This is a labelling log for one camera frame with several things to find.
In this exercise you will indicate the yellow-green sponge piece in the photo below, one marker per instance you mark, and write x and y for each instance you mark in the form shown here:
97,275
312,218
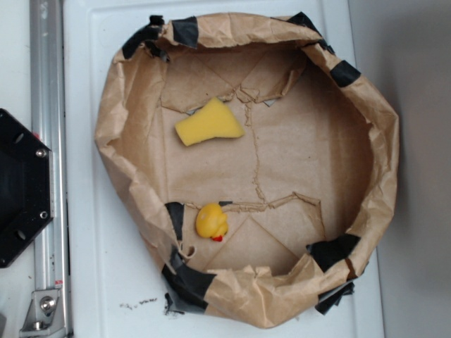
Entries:
214,120

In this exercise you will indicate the yellow rubber duck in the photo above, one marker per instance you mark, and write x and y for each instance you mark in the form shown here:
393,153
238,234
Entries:
212,222

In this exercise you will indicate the brown paper bag tray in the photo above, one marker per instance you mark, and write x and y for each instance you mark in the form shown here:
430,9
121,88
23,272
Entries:
309,189

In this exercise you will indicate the white plastic board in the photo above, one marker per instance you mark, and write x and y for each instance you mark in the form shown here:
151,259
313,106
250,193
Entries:
116,288

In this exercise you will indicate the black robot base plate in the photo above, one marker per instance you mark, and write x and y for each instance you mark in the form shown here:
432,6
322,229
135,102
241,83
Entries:
26,195

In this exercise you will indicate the metal corner bracket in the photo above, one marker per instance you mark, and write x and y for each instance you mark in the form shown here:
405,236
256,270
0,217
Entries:
45,316

